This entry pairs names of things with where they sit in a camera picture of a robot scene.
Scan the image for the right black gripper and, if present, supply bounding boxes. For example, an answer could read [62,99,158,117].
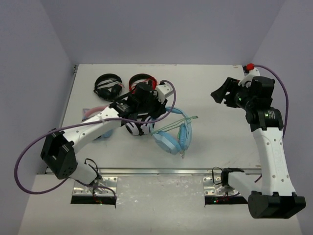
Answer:
[211,78,254,111]

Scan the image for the light blue headphones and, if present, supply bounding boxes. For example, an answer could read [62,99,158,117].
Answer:
[151,107,198,159]

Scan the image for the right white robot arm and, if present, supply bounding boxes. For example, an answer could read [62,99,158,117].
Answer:
[211,76,306,219]

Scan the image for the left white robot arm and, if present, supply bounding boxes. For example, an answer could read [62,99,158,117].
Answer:
[41,83,172,185]

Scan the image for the red headphones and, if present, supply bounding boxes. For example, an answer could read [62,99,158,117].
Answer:
[129,73,158,93]

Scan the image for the white black headphones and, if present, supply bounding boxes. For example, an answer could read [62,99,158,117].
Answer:
[125,115,155,136]

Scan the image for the pink cat ear headphones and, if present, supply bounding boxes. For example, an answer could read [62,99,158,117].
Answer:
[82,105,113,139]

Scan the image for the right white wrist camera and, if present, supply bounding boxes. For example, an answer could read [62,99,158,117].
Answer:
[238,63,260,87]

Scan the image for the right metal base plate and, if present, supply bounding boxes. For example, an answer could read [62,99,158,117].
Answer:
[202,176,241,197]

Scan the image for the metal base plate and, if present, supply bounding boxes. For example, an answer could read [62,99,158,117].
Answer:
[72,176,117,197]
[202,176,241,197]

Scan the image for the metal table rail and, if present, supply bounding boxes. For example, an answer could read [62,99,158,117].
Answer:
[97,167,264,176]

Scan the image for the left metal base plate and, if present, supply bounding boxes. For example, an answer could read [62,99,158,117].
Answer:
[72,176,117,197]

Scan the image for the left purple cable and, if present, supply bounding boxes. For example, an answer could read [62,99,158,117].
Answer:
[13,79,177,194]

